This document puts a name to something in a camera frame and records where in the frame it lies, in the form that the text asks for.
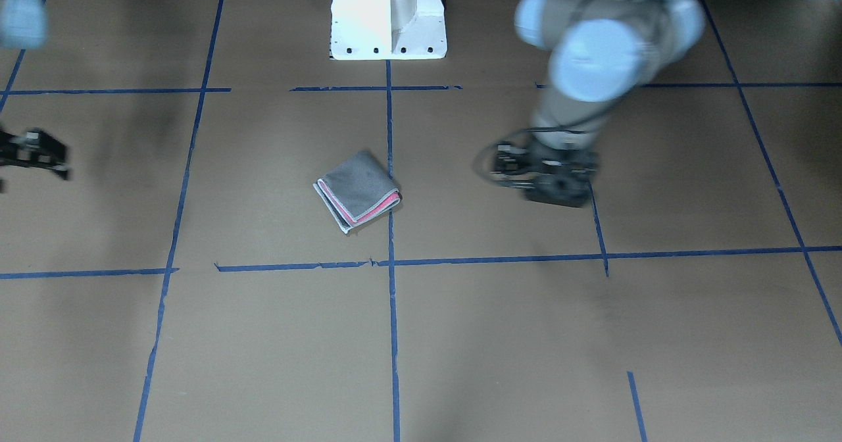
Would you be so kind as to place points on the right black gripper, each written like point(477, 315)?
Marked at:
point(33, 150)

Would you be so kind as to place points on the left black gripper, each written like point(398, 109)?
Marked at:
point(512, 165)

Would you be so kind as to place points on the pink towel with white edge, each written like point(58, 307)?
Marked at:
point(357, 191)

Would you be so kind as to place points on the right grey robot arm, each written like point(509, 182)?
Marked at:
point(24, 25)

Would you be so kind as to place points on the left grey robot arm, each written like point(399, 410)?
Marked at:
point(599, 51)

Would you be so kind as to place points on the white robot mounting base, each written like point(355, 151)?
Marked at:
point(382, 30)

